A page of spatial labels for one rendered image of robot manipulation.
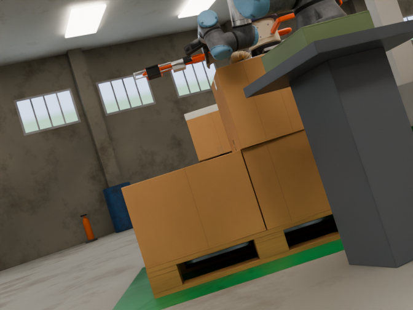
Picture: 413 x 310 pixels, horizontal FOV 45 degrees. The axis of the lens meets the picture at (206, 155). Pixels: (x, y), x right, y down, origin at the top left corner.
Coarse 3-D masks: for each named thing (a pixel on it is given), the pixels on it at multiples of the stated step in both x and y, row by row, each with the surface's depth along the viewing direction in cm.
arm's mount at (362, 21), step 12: (360, 12) 172; (324, 24) 165; (336, 24) 167; (348, 24) 169; (360, 24) 171; (372, 24) 173; (300, 36) 164; (312, 36) 163; (324, 36) 165; (276, 48) 178; (288, 48) 171; (300, 48) 166; (264, 60) 187; (276, 60) 180
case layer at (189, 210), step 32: (224, 160) 237; (256, 160) 237; (288, 160) 237; (128, 192) 236; (160, 192) 236; (192, 192) 237; (224, 192) 237; (256, 192) 237; (288, 192) 237; (320, 192) 237; (160, 224) 236; (192, 224) 236; (224, 224) 236; (256, 224) 236; (160, 256) 235
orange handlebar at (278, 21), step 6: (282, 18) 235; (288, 18) 236; (276, 24) 240; (270, 30) 254; (276, 30) 250; (282, 30) 260; (288, 30) 260; (198, 54) 258; (204, 54) 258; (192, 60) 258; (198, 60) 258; (162, 66) 257; (168, 66) 257; (144, 72) 257; (162, 72) 261
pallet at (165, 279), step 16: (288, 224) 236; (320, 224) 283; (240, 240) 235; (256, 240) 235; (272, 240) 235; (320, 240) 235; (192, 256) 235; (224, 256) 277; (272, 256) 235; (160, 272) 234; (176, 272) 234; (224, 272) 234; (160, 288) 234; (176, 288) 234
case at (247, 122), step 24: (216, 72) 238; (240, 72) 238; (264, 72) 238; (216, 96) 266; (240, 96) 237; (264, 96) 237; (288, 96) 238; (240, 120) 236; (264, 120) 237; (288, 120) 237; (240, 144) 235
